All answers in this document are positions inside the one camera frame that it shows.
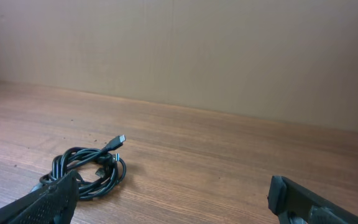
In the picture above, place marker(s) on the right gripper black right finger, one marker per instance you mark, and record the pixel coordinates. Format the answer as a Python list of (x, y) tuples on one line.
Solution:
[(292, 203)]

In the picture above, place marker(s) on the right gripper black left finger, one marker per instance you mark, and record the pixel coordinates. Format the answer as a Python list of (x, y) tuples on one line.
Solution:
[(52, 203)]

